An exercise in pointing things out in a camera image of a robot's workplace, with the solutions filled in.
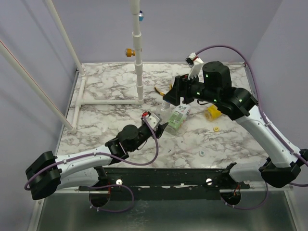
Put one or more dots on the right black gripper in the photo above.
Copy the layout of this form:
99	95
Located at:
178	87

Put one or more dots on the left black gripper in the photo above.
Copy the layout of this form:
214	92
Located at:
159	130

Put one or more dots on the clear plastic bottle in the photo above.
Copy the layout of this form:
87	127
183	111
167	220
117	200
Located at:
163	111

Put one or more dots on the yellow drink bottle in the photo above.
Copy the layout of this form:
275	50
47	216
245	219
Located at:
212	113

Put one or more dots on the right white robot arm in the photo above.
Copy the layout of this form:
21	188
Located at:
211	82

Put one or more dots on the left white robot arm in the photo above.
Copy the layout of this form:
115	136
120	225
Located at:
49	173

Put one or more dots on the green label bottle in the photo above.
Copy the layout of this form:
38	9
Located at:
177	118

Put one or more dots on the yellow cap on pipe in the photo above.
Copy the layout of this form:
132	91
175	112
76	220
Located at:
129	52

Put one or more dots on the blue cap on pipe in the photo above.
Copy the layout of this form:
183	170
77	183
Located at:
141	16

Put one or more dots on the left diagonal white pipe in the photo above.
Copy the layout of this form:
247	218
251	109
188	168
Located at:
15	64

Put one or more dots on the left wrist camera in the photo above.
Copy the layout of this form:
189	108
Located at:
152	119

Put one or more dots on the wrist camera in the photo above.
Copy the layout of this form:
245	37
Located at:
152	119
195	63

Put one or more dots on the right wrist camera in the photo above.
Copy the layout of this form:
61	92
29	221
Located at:
195	63

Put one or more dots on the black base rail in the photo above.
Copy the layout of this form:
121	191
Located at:
164	183

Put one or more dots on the white pvc pipe frame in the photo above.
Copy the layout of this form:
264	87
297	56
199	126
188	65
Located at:
136	52

